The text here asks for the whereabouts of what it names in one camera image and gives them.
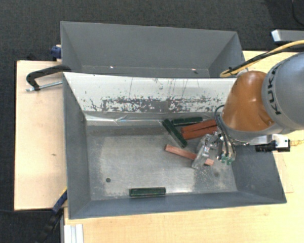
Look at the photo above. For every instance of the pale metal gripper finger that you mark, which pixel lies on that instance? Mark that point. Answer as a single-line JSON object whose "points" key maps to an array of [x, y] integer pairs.
{"points": [[201, 159], [208, 141]]}

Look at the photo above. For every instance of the dark green flat block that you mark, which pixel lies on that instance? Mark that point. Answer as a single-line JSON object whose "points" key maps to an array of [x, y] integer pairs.
{"points": [[188, 121], [175, 133], [147, 192]]}

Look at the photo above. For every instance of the grey metal bin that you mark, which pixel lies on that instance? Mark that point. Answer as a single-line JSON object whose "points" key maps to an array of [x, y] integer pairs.
{"points": [[131, 161]]}

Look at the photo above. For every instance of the pale wood flat board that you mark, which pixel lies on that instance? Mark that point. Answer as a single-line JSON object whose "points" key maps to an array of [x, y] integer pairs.
{"points": [[38, 135]]}

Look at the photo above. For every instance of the black cylinder on white bracket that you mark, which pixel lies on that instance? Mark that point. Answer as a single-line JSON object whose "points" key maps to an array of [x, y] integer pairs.
{"points": [[268, 146]]}

